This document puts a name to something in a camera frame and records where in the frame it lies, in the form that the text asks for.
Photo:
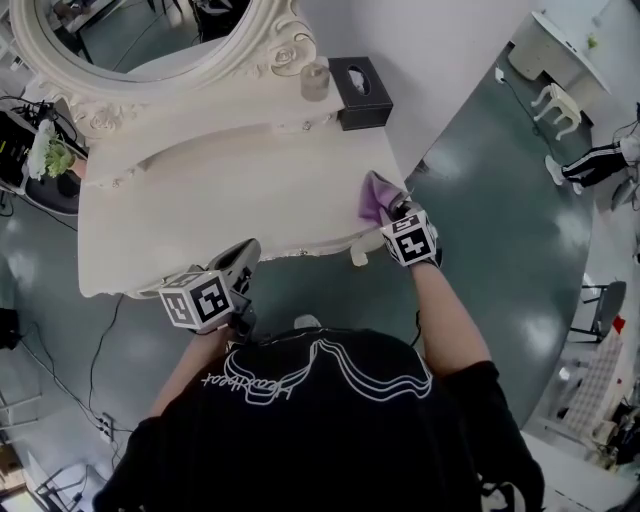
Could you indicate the white curved desk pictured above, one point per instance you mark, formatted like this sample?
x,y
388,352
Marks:
x,y
550,45

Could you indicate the person's left shoe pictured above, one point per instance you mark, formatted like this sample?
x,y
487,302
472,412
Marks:
x,y
307,322

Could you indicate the purple cloth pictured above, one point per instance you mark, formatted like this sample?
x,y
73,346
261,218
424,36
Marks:
x,y
372,200

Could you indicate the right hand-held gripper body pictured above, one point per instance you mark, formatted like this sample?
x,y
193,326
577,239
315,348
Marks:
x,y
410,242

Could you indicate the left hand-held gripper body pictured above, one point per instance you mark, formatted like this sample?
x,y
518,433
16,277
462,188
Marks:
x,y
197,302

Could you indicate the pink vase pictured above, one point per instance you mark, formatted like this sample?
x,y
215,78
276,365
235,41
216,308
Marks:
x,y
79,169

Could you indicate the person's black t-shirt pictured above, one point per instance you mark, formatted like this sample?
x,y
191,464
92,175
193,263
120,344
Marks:
x,y
310,440

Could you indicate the grey chair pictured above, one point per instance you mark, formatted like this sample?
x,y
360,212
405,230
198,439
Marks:
x,y
610,305

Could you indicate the white ornate oval mirror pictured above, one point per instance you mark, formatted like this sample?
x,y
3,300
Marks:
x,y
175,100

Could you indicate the person's left forearm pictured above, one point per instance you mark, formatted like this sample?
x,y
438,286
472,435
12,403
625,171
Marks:
x,y
195,370

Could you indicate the person's right forearm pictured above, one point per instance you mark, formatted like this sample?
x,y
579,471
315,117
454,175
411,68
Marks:
x,y
445,320

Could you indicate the white power strip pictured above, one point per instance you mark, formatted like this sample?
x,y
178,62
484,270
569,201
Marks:
x,y
106,427

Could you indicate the glass candle jar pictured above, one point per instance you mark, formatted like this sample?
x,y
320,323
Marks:
x,y
315,82

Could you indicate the white stool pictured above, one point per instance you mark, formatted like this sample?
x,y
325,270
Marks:
x,y
560,107

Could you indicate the white dressing table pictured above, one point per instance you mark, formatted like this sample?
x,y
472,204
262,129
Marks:
x,y
225,200

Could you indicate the black tissue box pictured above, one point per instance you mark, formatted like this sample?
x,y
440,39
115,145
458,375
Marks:
x,y
365,107

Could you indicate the white flower bouquet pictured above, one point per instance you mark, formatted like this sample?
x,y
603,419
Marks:
x,y
47,150

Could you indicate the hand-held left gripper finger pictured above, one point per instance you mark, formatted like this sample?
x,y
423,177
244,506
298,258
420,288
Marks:
x,y
232,254
247,267

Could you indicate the white quilted panel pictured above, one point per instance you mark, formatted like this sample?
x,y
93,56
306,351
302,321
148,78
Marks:
x,y
597,385

